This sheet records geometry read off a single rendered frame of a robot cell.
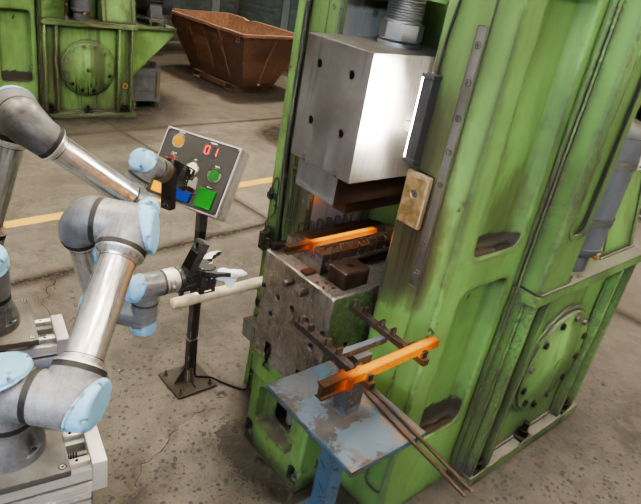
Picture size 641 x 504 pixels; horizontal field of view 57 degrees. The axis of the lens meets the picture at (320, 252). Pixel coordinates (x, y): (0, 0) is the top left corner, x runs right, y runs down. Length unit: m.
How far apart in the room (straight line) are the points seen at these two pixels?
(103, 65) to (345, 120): 4.99
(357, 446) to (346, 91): 1.03
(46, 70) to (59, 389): 5.37
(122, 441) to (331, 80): 1.66
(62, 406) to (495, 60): 1.32
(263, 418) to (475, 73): 1.59
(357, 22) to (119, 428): 1.86
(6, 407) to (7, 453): 0.13
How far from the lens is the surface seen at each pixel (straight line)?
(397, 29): 1.99
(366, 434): 1.77
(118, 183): 1.76
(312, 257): 2.05
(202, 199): 2.28
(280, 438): 2.49
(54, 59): 6.50
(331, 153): 1.91
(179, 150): 2.39
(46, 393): 1.33
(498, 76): 1.69
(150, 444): 2.65
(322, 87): 1.93
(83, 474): 1.55
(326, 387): 1.44
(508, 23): 1.69
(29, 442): 1.46
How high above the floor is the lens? 1.89
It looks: 26 degrees down
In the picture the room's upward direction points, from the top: 11 degrees clockwise
